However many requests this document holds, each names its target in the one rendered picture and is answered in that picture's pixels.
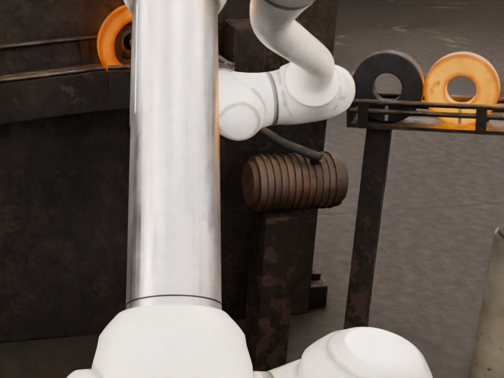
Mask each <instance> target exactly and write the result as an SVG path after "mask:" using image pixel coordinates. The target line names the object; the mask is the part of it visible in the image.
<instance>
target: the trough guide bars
mask: <svg viewBox="0 0 504 378"><path fill-rule="evenodd" d="M377 94H378V95H379V96H380V97H382V98H391V99H395V98H397V97H399V96H400V95H401V94H398V93H379V92H377ZM449 96H450V98H451V99H453V100H454V101H464V102H467V101H471V100H472V99H473V98H474V97H475V96H456V95H449ZM497 103H501V104H504V97H499V98H498V101H497ZM351 104H355V105H356V106H357V104H358V108H352V107H350V108H349V113H358V128H367V129H368V114H378V115H394V116H426V117H442V118H458V119H475V134H483V135H486V129H487V122H489V119H490V120H504V115H503V114H488V110H493V111H492V112H496V113H504V105H497V104H479V103H443V102H425V101H407V100H371V99H353V101H352V103H351ZM368 105H380V106H397V107H418V108H417V109H429V108H428V107H431V108H449V109H466V110H476V113H469V112H437V111H419V110H402V109H370V108H368Z"/></svg>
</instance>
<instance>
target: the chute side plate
mask: <svg viewBox="0 0 504 378"><path fill-rule="evenodd" d="M130 99H131V70H108V86H107V74H106V71H105V70H104V71H98V72H91V73H80V74H74V75H67V76H55V77H49V78H43V79H31V80H25V81H19V82H7V83H1V84H0V124H5V123H11V122H21V121H28V120H33V119H44V118H50V117H56V116H66V115H72V114H78V113H89V112H94V111H101V110H120V109H130Z"/></svg>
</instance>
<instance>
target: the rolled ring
mask: <svg viewBox="0 0 504 378"><path fill-rule="evenodd" d="M131 21H132V13H131V12H130V11H129V10H128V8H127V6H126V5H125V4H124V5H122V6H120V7H118V8H116V9H115V10H114V11H113V12H112V13H110V14H109V16H108V17H107V18H106V19H105V20H104V21H103V24H102V25H101V27H100V31H99V33H98V36H97V52H98V55H99V58H100V61H101V63H102V65H105V69H106V71H107V73H108V70H107V65H121V63H120V62H119V61H118V59H117V58H116V54H115V50H114V44H115V39H116V36H117V34H118V33H119V31H120V30H121V28H122V27H123V26H125V25H126V24H127V23H129V22H131Z"/></svg>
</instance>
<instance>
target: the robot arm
mask: <svg viewBox="0 0 504 378"><path fill-rule="evenodd" d="M123 1H124V3H125V5H126V6H127V8H128V10H129V11H130V12H131V13H132V42H131V72H130V170H129V200H128V231H127V289H126V310H123V311H122V312H120V313H118V314H117V315H116V317H115V318H114V319H113V320H112V321H111V322H110V323H109V324H108V325H107V327H106V328H105V329H104V330H103V331H102V333H101V334H100V336H99V339H98V344H97V350H96V353H95V356H94V361H93V364H92V368H91V369H85V370H75V371H74V372H73V373H71V374H70V375H69V376H68V377H67V378H433V377H432V374H431V371H430V369H429V367H428V364H427V362H426V361H425V358H424V356H423V355H422V354H421V353H420V351H419V350H418V349H417V348H416V347H415V346H414V345H413V344H411V343H410V342H409V341H408V340H405V339H404V338H402V337H401V336H398V335H396V334H394V333H391V332H389V331H386V330H382V329H379V328H371V327H355V328H348V329H344V330H340V331H334V332H332V333H330V334H327V335H326V336H325V337H322V338H321V339H319V340H317V341H316V342H314V343H312V344H311V345H310V346H309V347H308V348H307V349H306V350H305V351H304V352H303V354H302V357H301V359H299V360H296V361H293V362H290V363H289V364H285V365H282V366H280V367H276V368H275V369H272V370H268V371H253V367H252V362H251V358H250V355H249V352H248V348H247V345H246V340H245V334H244V333H243V332H242V330H241V329H240V328H239V327H238V325H237V324H236V323H235V322H234V321H233V319H232V318H231V317H230V316H229V315H228V314H227V313H226V312H224V311H222V303H221V190H220V135H221V136H223V137H226V138H227V139H229V140H236V141H241V140H247V139H249V138H251V137H252V136H253V135H255V134H256V133H257V132H258V131H259V129H260V128H264V127H267V126H271V125H298V124H304V123H310V122H318V121H322V120H326V119H330V118H332V117H335V116H337V115H339V114H341V113H342V112H344V111H345V110H347V109H348V108H349V107H350V105H351V103H352V102H353V99H354V97H355V91H356V90H355V83H354V81H353V78H352V77H351V75H350V73H349V72H348V71H347V70H345V69H344V68H342V67H340V66H337V65H336V64H335V63H334V59H333V57H332V54H331V53H330V52H329V50H328V49H327V48H326V47H325V46H324V45H323V44H322V43H320V42H319V41H318V40H317V39H316V38H315V37H314V36H313V35H312V34H311V33H309V32H308V31H307V30H306V29H305V28H303V27H302V26H301V25H300V24H299V23H297V22H296V21H295V18H296V17H297V16H298V15H299V14H300V13H301V12H302V11H304V10H305V9H306V8H308V7H309V6H310V5H311V4H312V3H313V2H314V1H315V0H250V23H251V26H252V29H253V31H254V33H255V35H256V36H257V37H258V39H259V40H260V41H261V42H262V43H263V44H264V45H265V46H266V47H268V48H269V49H270V50H272V51H273V52H275V53H277V54H278V55H279V56H282V57H283V58H285V59H286V60H288V61H289V62H290V63H288V64H285V65H283V66H281V67H280V69H279V70H274V71H270V72H264V73H242V72H235V63H234V62H231V61H228V60H226V59H225V58H224V57H222V56H221V55H219V54H218V14H219V13H220V12H221V10H222V8H223V7H224V5H225V4H226V2H227V0H123Z"/></svg>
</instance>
